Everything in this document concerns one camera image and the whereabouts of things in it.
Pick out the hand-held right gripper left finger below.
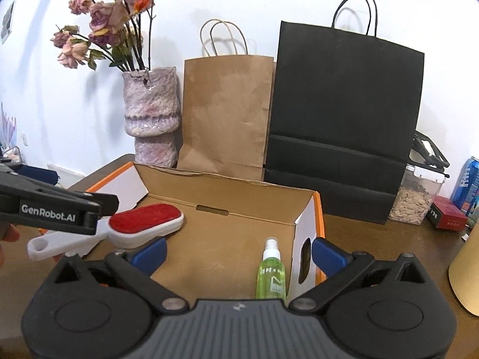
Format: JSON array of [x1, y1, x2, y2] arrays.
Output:
[[54, 236, 188, 315]]

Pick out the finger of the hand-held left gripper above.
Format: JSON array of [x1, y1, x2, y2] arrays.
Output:
[[0, 162, 57, 188], [77, 191, 120, 220]]

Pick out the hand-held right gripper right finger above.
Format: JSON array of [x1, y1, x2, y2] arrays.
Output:
[[289, 237, 428, 314]]

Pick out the red and white lint brush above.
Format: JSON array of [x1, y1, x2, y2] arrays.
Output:
[[27, 203, 184, 262]]

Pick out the green spray bottle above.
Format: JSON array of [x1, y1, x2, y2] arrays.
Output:
[[255, 237, 287, 300]]

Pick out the orange printed cardboard box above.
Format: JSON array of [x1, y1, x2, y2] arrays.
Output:
[[37, 161, 327, 300]]

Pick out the person's left hand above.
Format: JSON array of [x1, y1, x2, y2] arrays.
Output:
[[0, 222, 22, 270]]

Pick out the clear container of seeds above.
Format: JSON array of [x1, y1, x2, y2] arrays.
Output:
[[387, 164, 447, 226]]

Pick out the small red box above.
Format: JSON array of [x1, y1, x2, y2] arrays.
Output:
[[427, 195, 469, 231]]

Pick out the beige cylinder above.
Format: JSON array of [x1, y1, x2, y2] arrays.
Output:
[[448, 227, 479, 313]]

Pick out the black paper bag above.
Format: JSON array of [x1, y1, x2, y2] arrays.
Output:
[[263, 0, 426, 226]]

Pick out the brown paper bag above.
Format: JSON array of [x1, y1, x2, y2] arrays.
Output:
[[176, 19, 277, 182]]

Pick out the blue drink can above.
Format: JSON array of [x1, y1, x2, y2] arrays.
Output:
[[451, 157, 479, 218]]

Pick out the dried pink flowers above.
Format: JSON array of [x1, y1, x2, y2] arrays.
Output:
[[50, 0, 156, 74]]

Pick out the purple wall poster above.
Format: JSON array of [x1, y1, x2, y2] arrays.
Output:
[[0, 101, 19, 151]]

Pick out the wall picture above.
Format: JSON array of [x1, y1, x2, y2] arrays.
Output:
[[0, 0, 18, 44]]

